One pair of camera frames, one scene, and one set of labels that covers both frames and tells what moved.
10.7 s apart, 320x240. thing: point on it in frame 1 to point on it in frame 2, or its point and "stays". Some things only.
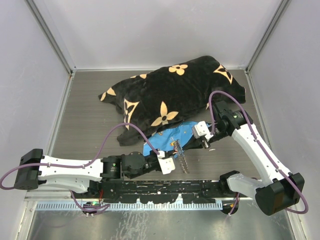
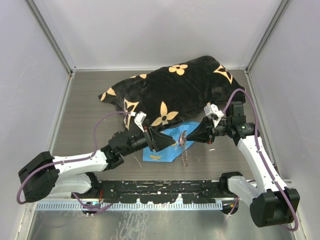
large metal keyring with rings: (177, 148) to (182, 143)
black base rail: (164, 191) stays
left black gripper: (152, 152) to (158, 140)
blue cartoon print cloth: (163, 140) stays
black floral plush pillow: (169, 95) stays
